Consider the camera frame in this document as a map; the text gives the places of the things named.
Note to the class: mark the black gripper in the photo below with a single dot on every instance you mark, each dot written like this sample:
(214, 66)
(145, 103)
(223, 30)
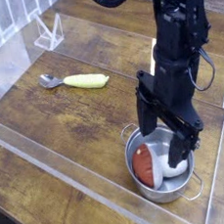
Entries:
(168, 95)

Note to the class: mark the red and white plush mushroom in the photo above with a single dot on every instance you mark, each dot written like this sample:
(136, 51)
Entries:
(150, 168)

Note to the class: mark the silver pot with handles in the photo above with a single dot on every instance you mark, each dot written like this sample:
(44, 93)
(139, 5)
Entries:
(170, 183)

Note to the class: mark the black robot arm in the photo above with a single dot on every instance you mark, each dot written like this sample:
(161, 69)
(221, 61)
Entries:
(182, 29)

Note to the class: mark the clear acrylic triangle stand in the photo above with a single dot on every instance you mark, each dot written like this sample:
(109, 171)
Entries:
(48, 39)

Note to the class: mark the spoon with yellow handle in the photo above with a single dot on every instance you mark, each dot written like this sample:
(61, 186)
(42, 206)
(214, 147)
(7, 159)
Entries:
(91, 81)

